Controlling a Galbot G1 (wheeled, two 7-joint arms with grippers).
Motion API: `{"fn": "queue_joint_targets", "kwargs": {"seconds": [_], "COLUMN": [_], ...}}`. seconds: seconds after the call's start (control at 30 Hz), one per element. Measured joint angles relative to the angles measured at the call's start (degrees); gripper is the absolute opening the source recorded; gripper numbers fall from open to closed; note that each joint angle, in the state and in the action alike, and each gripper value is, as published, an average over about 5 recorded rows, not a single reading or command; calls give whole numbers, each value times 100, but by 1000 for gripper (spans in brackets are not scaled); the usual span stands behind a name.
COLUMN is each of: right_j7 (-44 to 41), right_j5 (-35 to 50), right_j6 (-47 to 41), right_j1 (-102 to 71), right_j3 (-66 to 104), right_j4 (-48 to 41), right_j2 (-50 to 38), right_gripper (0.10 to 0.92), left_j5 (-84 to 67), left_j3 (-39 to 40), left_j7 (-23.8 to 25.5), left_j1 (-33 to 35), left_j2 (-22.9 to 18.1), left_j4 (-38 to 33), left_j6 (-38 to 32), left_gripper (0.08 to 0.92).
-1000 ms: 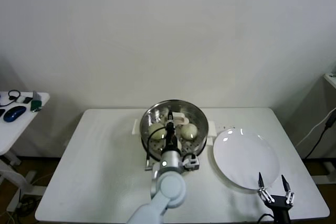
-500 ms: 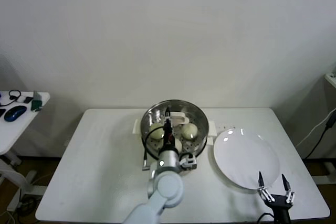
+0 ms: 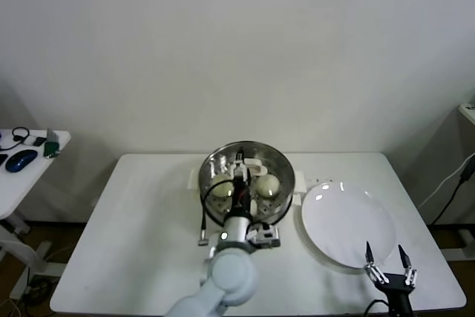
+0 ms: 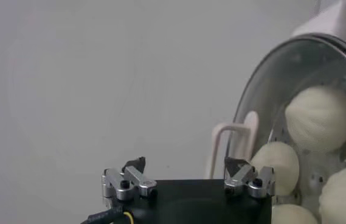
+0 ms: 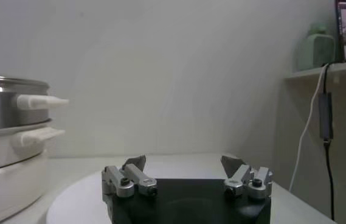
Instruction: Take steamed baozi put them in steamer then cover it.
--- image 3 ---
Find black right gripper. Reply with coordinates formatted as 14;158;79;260
364;241;419;317

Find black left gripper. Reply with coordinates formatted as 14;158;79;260
230;150;258;218

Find stainless steel steamer basket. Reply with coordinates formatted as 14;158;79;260
188;140;308;229

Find white round plate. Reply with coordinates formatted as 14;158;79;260
300;182;396;269

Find white power strip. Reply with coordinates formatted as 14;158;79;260
306;174;337;186

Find green handheld device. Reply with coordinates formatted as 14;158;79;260
43;128;63;159

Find white side table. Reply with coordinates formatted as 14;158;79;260
0;129;73;299

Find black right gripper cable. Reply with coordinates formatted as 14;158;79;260
365;298;390;317

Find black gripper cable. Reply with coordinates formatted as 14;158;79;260
365;298;390;317
198;181;235;247

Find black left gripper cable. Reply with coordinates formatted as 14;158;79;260
198;181;235;247

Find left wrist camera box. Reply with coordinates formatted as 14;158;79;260
246;222;282;248

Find black hanging cable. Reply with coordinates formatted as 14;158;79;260
430;157;475;226

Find white hanging cable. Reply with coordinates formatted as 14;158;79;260
418;154;475;209

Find white floor cable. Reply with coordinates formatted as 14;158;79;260
44;243;81;263

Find black looped cable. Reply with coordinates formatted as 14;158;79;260
0;126;31;149

